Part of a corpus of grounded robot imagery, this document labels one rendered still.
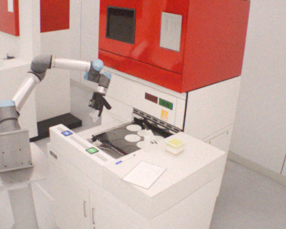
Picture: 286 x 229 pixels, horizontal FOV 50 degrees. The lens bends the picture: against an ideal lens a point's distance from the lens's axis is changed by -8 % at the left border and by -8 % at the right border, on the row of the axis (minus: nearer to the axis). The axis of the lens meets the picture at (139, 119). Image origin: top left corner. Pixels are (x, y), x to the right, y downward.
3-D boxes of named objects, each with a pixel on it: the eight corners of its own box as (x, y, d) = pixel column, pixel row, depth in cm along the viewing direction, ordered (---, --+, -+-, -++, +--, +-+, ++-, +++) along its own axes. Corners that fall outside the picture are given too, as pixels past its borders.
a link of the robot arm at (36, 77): (-6, 118, 186) (36, 54, 213) (-6, 127, 199) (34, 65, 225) (10, 127, 188) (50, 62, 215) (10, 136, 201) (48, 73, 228)
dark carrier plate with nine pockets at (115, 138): (134, 122, 232) (134, 121, 231) (170, 140, 210) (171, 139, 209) (94, 136, 209) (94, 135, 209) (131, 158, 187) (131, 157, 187)
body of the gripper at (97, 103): (87, 107, 233) (92, 90, 234) (97, 110, 239) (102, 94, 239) (92, 108, 227) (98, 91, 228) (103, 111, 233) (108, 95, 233)
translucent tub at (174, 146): (173, 148, 187) (174, 137, 184) (183, 152, 182) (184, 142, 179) (164, 152, 182) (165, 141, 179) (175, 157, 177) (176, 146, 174)
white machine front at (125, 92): (103, 110, 267) (104, 62, 250) (181, 150, 214) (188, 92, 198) (100, 111, 265) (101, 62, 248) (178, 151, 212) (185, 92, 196)
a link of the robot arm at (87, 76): (88, 64, 225) (103, 68, 229) (84, 72, 235) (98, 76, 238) (85, 73, 222) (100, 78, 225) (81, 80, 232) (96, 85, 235)
